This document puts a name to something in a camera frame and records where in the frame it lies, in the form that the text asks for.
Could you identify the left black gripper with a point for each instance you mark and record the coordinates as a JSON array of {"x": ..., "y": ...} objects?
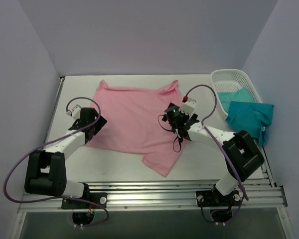
[{"x": 97, "y": 124}]

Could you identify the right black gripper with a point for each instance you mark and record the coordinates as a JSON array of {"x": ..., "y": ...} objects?
[{"x": 169, "y": 109}]

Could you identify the pink t shirt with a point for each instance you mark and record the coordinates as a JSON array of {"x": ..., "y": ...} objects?
[{"x": 132, "y": 123}]

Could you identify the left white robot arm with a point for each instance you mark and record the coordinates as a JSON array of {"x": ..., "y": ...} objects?
[{"x": 46, "y": 169}]

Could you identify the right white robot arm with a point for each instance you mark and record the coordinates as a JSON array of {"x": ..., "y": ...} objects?
[{"x": 242, "y": 155}]

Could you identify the white plastic basket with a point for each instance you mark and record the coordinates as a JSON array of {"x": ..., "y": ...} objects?
[{"x": 231, "y": 80}]

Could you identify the teal t shirt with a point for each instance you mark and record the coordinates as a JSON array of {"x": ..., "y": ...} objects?
[{"x": 245, "y": 114}]

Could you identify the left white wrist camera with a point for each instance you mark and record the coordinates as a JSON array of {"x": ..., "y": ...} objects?
[{"x": 75, "y": 112}]

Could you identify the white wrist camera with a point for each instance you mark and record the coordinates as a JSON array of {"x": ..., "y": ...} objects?
[
  {"x": 75, "y": 112},
  {"x": 188, "y": 106}
]

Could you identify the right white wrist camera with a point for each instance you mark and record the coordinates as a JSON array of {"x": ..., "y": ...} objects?
[{"x": 188, "y": 106}]

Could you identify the aluminium mounting rail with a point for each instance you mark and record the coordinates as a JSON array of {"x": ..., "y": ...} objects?
[{"x": 181, "y": 195}]

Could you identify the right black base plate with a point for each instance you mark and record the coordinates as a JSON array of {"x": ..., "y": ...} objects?
[{"x": 209, "y": 198}]

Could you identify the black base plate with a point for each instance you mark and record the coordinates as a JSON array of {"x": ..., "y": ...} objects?
[
  {"x": 209, "y": 198},
  {"x": 99, "y": 198}
]

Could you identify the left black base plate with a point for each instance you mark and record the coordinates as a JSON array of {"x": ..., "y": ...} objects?
[{"x": 99, "y": 198}]

